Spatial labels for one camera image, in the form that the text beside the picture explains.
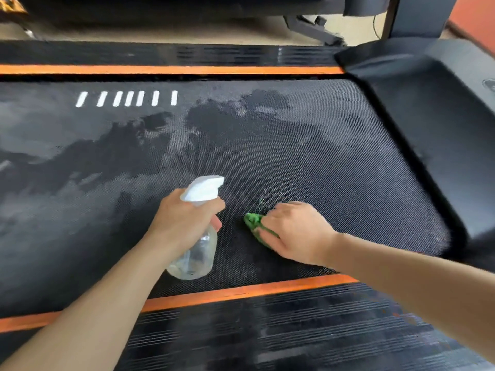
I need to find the green cloth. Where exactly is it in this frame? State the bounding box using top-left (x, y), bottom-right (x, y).
top-left (243, 212), bottom-right (279, 250)

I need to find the black orange-striped treadmill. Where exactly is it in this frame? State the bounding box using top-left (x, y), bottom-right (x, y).
top-left (0, 0), bottom-right (391, 47)
top-left (0, 0), bottom-right (495, 371)

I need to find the person's left hand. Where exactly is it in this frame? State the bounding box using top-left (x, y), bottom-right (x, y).
top-left (148, 188), bottom-right (226, 254)

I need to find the orange panel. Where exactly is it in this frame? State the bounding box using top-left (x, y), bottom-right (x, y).
top-left (447, 0), bottom-right (495, 57)

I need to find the person's right hand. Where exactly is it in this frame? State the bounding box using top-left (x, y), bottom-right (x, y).
top-left (259, 201), bottom-right (341, 267)

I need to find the clear spray bottle white trigger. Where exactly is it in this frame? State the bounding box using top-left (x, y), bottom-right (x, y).
top-left (166, 175), bottom-right (225, 281)

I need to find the person's left forearm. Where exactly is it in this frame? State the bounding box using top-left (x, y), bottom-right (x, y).
top-left (0, 231), bottom-right (175, 371)

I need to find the person's right forearm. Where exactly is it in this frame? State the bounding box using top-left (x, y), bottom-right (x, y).
top-left (321, 231), bottom-right (495, 354)

